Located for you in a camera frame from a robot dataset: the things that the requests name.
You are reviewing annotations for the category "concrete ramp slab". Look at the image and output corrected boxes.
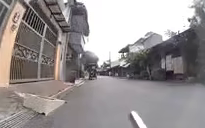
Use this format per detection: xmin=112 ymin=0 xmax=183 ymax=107
xmin=15 ymin=90 xmax=67 ymax=117

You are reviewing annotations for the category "metal drain grate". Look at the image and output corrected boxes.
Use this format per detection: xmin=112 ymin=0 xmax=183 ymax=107
xmin=0 ymin=109 xmax=40 ymax=128

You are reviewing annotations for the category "building with metal gate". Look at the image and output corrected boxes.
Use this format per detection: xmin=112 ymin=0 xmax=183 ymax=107
xmin=0 ymin=0 xmax=91 ymax=89

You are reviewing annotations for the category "round dark tree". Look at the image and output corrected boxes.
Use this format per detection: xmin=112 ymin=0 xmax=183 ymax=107
xmin=80 ymin=50 xmax=100 ymax=72

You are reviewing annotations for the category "dark vehicle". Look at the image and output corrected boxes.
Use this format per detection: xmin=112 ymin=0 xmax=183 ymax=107
xmin=87 ymin=64 xmax=98 ymax=81

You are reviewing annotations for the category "grey concrete pavement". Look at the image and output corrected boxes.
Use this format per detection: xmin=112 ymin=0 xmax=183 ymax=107
xmin=0 ymin=78 xmax=86 ymax=127

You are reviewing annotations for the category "robot's own part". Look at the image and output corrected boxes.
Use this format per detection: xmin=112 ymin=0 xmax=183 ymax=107
xmin=129 ymin=110 xmax=148 ymax=128

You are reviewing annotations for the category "grey asphalt road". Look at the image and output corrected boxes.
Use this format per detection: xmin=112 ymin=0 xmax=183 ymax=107
xmin=19 ymin=75 xmax=205 ymax=128

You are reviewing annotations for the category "row of buildings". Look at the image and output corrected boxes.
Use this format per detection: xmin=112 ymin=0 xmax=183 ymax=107
xmin=101 ymin=21 xmax=205 ymax=84

